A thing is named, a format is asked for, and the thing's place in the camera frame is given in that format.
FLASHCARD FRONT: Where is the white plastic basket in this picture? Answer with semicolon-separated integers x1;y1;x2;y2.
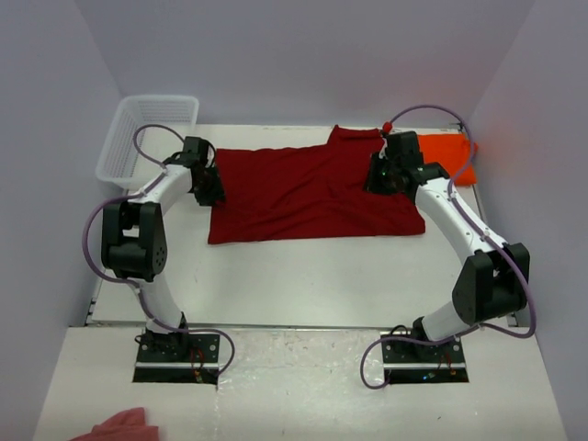
96;95;199;191

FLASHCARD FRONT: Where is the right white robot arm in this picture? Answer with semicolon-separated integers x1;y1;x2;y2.
364;131;531;361

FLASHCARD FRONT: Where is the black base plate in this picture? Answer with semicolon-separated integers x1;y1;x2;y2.
380;340;469;385
132;330;220;386

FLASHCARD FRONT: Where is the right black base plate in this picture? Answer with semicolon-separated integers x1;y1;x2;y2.
380;340;469;385

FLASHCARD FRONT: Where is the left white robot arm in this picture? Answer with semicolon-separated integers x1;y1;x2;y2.
101;137;226;361

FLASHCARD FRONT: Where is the pink cloth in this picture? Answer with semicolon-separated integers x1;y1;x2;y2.
73;407;160;441

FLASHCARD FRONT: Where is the dark red t shirt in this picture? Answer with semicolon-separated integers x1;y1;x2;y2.
208;126;425;245

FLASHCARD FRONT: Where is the folded orange t shirt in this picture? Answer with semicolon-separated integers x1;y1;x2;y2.
418;133;470;177

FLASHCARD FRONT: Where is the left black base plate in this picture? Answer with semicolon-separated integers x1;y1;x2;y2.
132;330;220;386

